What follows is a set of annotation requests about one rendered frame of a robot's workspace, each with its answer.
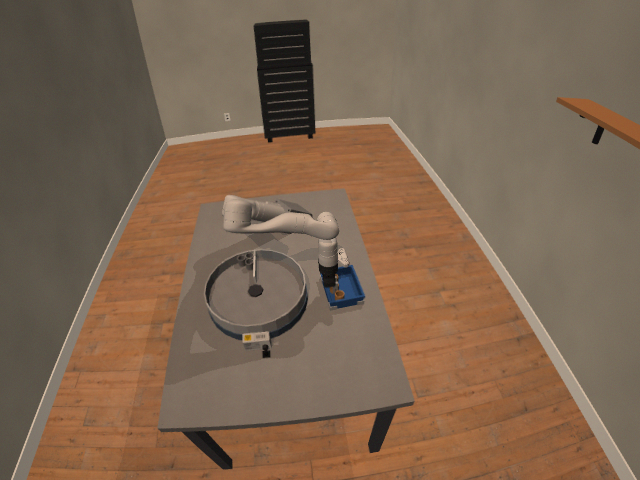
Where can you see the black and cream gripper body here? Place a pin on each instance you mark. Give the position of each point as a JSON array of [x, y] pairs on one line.
[[328, 266]]

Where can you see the blue plastic tray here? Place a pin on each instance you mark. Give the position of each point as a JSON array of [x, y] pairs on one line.
[[350, 285]]

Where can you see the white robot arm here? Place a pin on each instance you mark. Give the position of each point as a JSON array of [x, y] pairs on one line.
[[238, 213]]

